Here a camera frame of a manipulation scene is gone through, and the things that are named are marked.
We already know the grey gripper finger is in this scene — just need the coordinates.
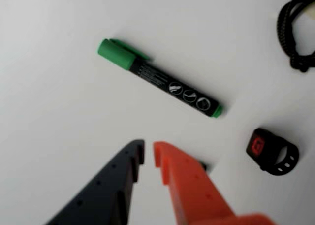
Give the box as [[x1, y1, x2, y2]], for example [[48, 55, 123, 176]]
[[45, 139, 146, 225]]

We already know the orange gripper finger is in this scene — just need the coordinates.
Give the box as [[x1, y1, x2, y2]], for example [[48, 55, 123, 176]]
[[153, 141, 279, 225]]

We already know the green marker with black barrel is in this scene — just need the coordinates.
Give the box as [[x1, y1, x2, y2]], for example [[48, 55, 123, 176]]
[[96, 38, 224, 119]]

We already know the short strip of masking tape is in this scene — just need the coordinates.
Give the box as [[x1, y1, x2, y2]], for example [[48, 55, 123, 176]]
[[299, 5, 315, 21]]

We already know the black ring strap device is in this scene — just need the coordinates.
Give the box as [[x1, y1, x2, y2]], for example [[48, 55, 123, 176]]
[[246, 128, 300, 176]]

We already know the black coiled usb cable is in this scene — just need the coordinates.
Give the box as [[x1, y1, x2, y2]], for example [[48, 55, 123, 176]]
[[277, 0, 315, 73]]

